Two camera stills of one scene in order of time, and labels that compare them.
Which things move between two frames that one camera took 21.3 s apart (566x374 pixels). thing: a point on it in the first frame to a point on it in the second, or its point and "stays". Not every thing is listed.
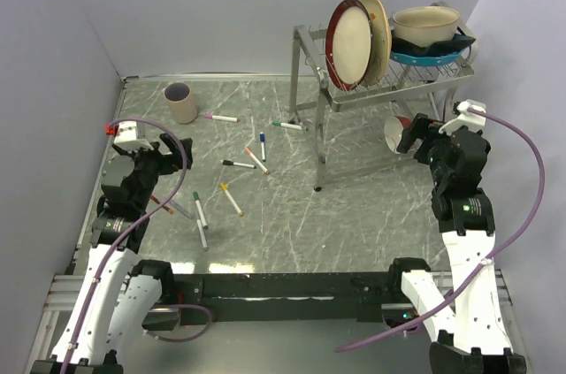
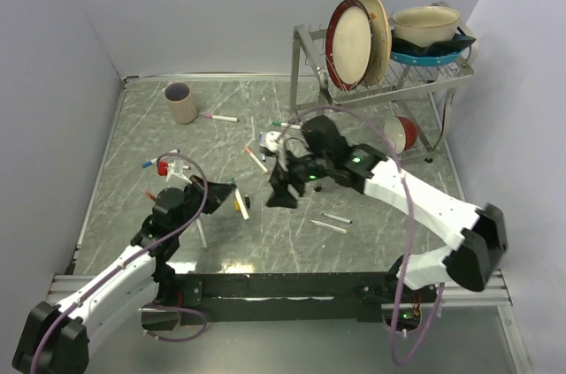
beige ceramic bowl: (424, 26) stays
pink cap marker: (222, 118) stays
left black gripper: (169, 164) to (216, 194)
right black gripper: (421, 122) to (279, 179)
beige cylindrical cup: (182, 102) stays
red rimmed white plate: (348, 42) stays
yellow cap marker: (224, 187) to (332, 226)
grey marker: (202, 235) stays
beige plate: (381, 45) stays
